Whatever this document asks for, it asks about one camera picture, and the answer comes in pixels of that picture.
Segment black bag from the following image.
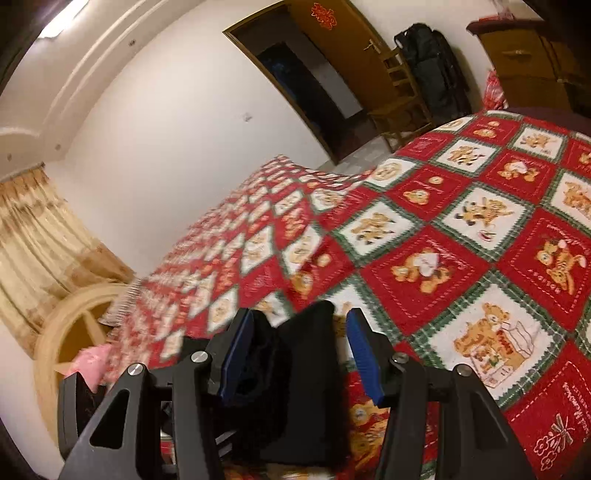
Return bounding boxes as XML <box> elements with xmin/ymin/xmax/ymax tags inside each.
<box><xmin>393</xmin><ymin>23</ymin><xmax>472</xmax><ymax>125</ymax></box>

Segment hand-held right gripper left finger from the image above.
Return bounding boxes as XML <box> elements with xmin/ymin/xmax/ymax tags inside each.
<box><xmin>58</xmin><ymin>308</ymin><xmax>256</xmax><ymax>480</ymax></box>

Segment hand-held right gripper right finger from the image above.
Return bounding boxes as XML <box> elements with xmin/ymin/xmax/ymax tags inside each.
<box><xmin>345</xmin><ymin>308</ymin><xmax>536</xmax><ymax>480</ymax></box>

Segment red plaid cloth bundle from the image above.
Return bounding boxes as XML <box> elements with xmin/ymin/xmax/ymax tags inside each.
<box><xmin>482</xmin><ymin>69</ymin><xmax>509</xmax><ymax>112</ymax></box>

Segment pink pillow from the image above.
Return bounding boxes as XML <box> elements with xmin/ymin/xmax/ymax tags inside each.
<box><xmin>69</xmin><ymin>344</ymin><xmax>114</xmax><ymax>388</ymax></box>

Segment red paper door decoration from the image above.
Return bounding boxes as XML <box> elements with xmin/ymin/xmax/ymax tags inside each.
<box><xmin>311</xmin><ymin>2</ymin><xmax>338</xmax><ymax>28</ymax></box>

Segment wooden dresser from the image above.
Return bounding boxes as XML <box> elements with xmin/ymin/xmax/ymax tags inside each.
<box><xmin>466</xmin><ymin>18</ymin><xmax>583</xmax><ymax>114</ymax></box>

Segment red printed bear blanket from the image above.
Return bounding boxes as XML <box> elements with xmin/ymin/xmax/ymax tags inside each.
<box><xmin>99</xmin><ymin>108</ymin><xmax>591</xmax><ymax>480</ymax></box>

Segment wooden door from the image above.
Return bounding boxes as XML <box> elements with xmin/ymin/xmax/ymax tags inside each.
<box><xmin>286</xmin><ymin>0</ymin><xmax>400</xmax><ymax>121</ymax></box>

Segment wooden chair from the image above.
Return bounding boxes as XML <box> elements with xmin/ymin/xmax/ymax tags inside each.
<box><xmin>367</xmin><ymin>46</ymin><xmax>435</xmax><ymax>153</ymax></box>

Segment beige patterned curtain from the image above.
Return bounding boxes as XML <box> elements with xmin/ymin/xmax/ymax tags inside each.
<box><xmin>0</xmin><ymin>166</ymin><xmax>134</xmax><ymax>344</ymax></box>

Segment cream headboard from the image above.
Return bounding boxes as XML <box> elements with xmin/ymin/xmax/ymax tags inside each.
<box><xmin>32</xmin><ymin>282</ymin><xmax>139</xmax><ymax>444</ymax></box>

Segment wooden door frame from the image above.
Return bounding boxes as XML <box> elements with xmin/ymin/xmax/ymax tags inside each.
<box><xmin>222</xmin><ymin>0</ymin><xmax>342</xmax><ymax>164</ymax></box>

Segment black pants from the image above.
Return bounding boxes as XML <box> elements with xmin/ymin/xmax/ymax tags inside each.
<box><xmin>226</xmin><ymin>300</ymin><xmax>349</xmax><ymax>467</ymax></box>

